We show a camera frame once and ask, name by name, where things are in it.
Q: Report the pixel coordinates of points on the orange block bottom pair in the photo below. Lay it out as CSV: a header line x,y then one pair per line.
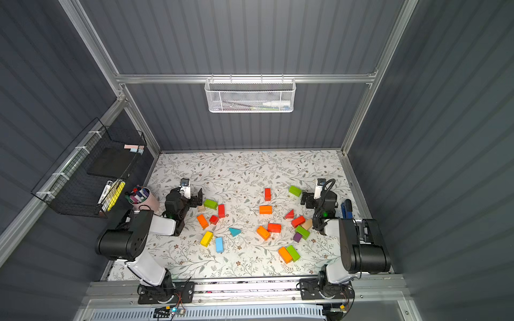
x,y
284,254

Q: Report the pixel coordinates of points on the green block bottom pair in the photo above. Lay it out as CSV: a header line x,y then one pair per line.
x,y
293,253

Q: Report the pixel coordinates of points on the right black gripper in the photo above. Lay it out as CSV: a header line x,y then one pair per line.
x,y
310,200

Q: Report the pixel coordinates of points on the pink pen cup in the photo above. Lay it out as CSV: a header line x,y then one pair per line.
x,y
141,198

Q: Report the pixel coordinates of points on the black wire mesh basket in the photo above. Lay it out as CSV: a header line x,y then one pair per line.
x,y
90,180

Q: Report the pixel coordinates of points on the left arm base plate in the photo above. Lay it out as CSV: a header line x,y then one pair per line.
x,y
180,292

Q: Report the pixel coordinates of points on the beige block right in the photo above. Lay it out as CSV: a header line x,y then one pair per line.
x,y
308,224

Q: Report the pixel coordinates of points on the black notebook in basket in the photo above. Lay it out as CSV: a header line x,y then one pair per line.
x,y
113,163

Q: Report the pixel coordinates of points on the light blue block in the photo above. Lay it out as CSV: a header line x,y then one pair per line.
x,y
219,245

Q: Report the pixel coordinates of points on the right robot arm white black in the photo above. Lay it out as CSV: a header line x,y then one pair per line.
x,y
361,243

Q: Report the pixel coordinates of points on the red upright block centre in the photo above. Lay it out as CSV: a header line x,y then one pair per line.
x,y
267,194

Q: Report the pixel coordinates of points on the red block right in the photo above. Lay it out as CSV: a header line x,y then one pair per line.
x,y
298,221

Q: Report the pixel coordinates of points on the yellow block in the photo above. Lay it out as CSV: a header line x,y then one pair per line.
x,y
208,236

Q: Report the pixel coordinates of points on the red long block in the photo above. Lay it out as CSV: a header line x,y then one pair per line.
x,y
221,211

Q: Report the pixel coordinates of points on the blue stapler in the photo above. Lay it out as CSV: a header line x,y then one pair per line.
x,y
347,209

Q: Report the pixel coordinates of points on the purple small block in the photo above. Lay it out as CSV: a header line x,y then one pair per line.
x,y
297,237

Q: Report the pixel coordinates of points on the teal triangle block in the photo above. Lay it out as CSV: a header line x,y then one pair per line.
x,y
234,232

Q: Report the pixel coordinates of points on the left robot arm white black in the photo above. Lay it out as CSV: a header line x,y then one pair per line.
x,y
125,239

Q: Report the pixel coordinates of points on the yellow highlighter pack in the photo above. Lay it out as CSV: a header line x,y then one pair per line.
x,y
113,195

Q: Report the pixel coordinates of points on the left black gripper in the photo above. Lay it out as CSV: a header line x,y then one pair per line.
x,y
193,198

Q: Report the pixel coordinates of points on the small circuit board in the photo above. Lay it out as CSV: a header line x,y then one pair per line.
x,y
167,313

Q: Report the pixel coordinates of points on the orange block centre low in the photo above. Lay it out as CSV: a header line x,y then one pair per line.
x,y
263,233

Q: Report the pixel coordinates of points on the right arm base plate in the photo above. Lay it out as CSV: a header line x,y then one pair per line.
x,y
315,289

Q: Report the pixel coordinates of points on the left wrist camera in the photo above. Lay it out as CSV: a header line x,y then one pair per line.
x,y
185,188

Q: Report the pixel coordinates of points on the red triangle block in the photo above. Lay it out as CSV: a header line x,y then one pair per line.
x,y
290,215

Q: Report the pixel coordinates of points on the red block centre low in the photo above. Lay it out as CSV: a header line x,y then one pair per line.
x,y
274,228

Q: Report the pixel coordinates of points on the red small block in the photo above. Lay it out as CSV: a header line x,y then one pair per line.
x,y
214,220

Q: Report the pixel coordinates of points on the white wire mesh basket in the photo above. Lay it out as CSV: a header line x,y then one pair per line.
x,y
238,95

